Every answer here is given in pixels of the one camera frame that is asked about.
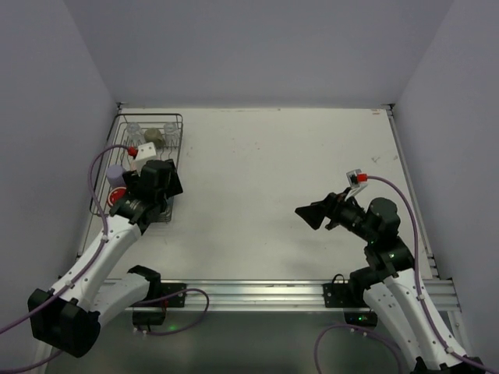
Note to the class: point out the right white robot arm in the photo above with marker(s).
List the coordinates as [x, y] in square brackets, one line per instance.
[391, 285]

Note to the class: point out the clear glass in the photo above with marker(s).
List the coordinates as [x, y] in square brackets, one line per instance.
[171, 132]
[135, 132]

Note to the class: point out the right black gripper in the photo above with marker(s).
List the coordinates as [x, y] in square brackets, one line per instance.
[331, 210]

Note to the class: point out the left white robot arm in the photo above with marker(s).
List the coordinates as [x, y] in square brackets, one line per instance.
[69, 316]

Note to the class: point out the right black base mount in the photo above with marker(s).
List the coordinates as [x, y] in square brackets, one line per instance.
[338, 294]

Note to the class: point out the aluminium right side rail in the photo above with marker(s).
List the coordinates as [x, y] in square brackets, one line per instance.
[430, 259]

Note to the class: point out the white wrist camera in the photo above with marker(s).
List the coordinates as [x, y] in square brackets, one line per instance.
[357, 182]
[145, 152]

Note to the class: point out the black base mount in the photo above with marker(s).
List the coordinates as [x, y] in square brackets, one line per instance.
[153, 310]
[338, 294]

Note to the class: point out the aluminium front rail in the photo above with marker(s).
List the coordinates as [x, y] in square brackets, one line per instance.
[254, 295]

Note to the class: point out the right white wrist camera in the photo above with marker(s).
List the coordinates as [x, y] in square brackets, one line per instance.
[357, 182]

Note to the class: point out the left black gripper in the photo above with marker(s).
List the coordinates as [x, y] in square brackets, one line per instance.
[171, 179]

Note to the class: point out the lavender plastic cup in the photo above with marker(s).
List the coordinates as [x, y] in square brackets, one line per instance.
[114, 175]

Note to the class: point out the aluminium rail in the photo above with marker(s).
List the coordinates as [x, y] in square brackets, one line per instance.
[430, 259]
[254, 295]

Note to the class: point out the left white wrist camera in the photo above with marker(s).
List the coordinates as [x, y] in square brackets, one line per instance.
[145, 152]

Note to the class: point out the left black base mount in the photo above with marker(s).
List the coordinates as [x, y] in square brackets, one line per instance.
[153, 310]

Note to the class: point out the olive green mug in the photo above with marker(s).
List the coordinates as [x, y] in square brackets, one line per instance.
[153, 135]

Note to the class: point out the red mug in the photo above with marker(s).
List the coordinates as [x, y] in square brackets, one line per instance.
[115, 194]

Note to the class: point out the wire dish rack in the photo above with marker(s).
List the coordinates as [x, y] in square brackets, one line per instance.
[117, 135]

